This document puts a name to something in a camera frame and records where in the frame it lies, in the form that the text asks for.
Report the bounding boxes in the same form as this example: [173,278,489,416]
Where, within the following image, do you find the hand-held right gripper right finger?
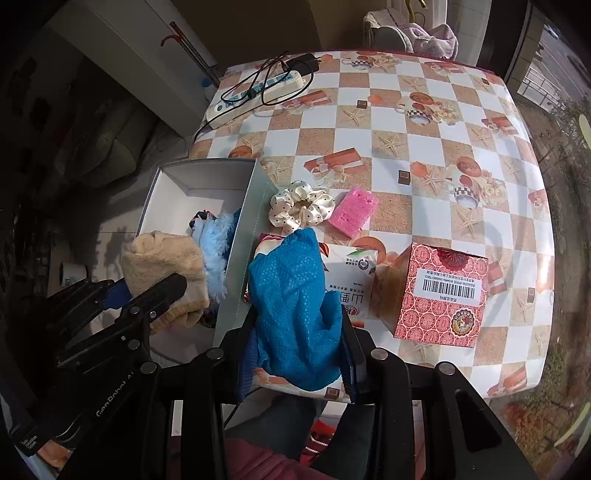
[318,323,539,480]

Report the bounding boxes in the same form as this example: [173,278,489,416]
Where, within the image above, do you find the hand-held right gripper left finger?
[139,316,254,480]

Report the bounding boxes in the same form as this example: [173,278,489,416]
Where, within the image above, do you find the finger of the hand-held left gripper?
[58,273,188,365]
[46,278,125,324]

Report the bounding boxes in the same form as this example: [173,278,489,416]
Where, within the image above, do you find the beige knitted sock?
[122,232,211,333]

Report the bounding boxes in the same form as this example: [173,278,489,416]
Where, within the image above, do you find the teal knitted sock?
[235,228,365,402]

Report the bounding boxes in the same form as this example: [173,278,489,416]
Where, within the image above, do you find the light blue fluffy scrunchie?
[189,210,243,303]

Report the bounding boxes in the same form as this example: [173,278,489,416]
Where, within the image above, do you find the large white cardboard box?
[134,158,280,352]

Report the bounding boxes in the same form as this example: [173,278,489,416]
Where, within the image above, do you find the person's left hand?
[39,438,75,469]

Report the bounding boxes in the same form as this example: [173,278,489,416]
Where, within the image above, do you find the white paper cup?
[60,263,88,289]

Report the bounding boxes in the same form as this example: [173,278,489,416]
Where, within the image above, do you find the red patterned carton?
[392,242,489,349]

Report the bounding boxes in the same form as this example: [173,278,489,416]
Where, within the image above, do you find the person's maroon jacket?
[171,436,324,480]

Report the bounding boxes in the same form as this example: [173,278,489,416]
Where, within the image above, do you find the pale green sofa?
[55,97,158,185]

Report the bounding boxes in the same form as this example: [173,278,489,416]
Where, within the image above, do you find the pink sponge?
[328,186,379,238]

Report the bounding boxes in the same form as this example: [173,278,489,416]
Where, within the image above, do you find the white polka dot scrunchie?
[269,181,335,236]

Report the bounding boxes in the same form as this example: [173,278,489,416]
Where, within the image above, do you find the white cabinet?
[46,0,218,134]

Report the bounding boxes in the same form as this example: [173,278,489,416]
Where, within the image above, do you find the white power strip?
[205,71,308,129]

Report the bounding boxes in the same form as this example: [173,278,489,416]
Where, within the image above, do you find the pink cloth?
[406,23,460,59]

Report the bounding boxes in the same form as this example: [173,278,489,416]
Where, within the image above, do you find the black power adapter with cable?
[221,53,319,108]

